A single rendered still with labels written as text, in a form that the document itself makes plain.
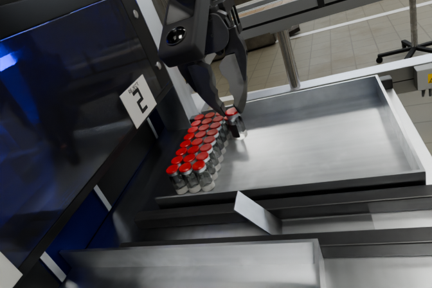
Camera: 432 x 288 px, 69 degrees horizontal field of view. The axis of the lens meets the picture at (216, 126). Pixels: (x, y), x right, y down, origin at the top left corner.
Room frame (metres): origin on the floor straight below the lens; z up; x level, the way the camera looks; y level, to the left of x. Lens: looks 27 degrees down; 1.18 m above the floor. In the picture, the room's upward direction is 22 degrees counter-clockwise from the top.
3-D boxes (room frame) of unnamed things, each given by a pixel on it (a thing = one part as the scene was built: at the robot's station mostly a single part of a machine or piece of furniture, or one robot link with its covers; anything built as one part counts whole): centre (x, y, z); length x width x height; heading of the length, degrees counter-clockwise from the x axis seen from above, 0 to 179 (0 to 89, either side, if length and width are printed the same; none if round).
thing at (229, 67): (0.42, -0.06, 1.03); 0.06 x 0.03 x 0.09; 156
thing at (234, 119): (0.41, -0.03, 0.96); 0.02 x 0.02 x 0.04
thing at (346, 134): (0.43, -0.09, 0.90); 0.34 x 0.26 x 0.04; 66
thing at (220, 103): (0.44, -0.02, 1.03); 0.06 x 0.03 x 0.09; 156
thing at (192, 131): (0.49, 0.06, 0.90); 0.18 x 0.02 x 0.05; 156
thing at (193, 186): (0.48, 0.04, 0.90); 0.18 x 0.02 x 0.05; 156
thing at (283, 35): (1.33, -0.41, 0.46); 0.09 x 0.09 x 0.77; 67
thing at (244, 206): (0.26, -0.05, 0.91); 0.14 x 0.03 x 0.06; 67
